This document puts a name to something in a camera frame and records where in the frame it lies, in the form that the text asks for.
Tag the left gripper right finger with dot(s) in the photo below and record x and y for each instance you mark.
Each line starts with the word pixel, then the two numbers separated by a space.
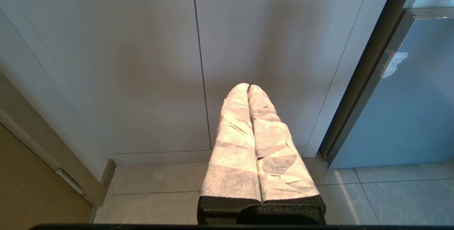
pixel 280 162

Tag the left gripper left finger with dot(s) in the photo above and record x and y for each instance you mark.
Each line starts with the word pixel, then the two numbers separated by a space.
pixel 232 152

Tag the blue fridge door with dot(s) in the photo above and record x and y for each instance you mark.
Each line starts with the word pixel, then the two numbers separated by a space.
pixel 400 95

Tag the grey cabinet door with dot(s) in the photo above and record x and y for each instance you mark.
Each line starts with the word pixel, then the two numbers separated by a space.
pixel 117 63
pixel 276 38

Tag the grey cabinet side panel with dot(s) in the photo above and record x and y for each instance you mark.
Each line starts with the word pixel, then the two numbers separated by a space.
pixel 354 63

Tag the brown wooden door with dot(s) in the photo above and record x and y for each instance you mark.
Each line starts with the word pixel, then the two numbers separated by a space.
pixel 32 184

